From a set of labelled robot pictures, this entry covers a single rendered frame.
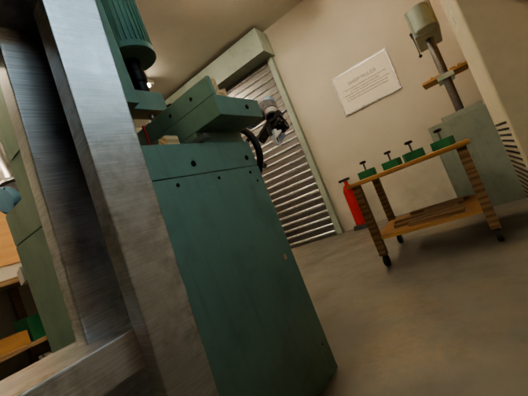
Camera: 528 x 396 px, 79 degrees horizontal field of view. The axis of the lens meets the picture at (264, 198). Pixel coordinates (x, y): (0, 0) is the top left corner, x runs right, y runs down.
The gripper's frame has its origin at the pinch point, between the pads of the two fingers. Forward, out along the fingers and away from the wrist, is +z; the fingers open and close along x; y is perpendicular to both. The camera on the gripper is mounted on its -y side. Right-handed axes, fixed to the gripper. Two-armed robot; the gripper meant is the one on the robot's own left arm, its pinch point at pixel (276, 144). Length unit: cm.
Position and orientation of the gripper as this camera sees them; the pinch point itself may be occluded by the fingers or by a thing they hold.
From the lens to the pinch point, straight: 148.6
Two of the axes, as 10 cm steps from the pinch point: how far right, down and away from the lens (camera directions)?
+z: 1.5, 7.2, -6.8
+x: 6.8, 4.2, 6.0
